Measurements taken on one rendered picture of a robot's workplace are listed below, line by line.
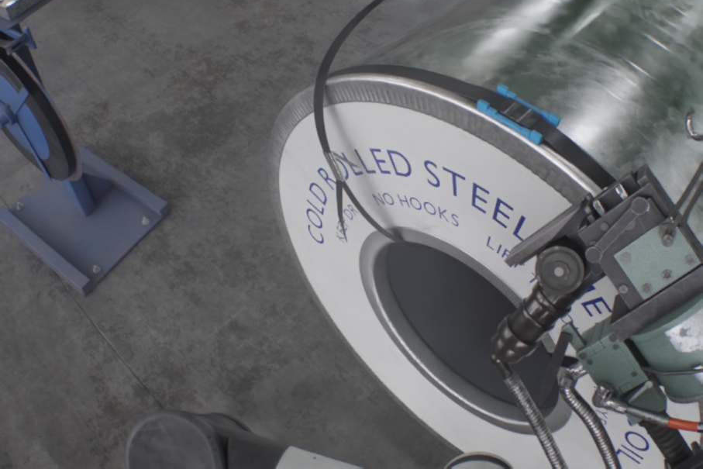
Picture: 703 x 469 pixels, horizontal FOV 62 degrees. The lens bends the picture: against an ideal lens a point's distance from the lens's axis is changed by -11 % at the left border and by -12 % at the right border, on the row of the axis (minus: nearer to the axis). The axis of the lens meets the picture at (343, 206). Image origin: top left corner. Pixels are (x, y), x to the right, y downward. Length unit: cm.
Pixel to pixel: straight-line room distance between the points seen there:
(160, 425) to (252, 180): 209
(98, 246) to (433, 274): 142
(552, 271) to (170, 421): 44
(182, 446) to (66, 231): 213
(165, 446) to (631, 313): 50
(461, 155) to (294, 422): 131
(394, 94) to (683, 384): 60
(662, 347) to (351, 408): 150
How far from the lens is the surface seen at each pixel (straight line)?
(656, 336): 72
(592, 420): 82
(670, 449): 85
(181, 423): 60
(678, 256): 71
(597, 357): 77
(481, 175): 98
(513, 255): 75
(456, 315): 166
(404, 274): 155
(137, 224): 259
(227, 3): 366
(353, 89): 109
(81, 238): 263
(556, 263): 75
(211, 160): 274
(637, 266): 71
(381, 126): 109
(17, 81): 203
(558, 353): 77
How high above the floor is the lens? 197
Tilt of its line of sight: 51 degrees down
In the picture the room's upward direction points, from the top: straight up
